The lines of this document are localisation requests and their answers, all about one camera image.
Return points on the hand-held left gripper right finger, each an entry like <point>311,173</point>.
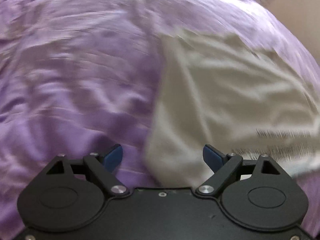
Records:
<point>211,155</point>

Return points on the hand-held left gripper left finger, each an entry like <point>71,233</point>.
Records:
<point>113,156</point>

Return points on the white long-sleeve shirt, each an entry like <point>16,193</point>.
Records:
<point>237,87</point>

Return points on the purple bed sheet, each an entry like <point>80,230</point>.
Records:
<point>75,67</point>

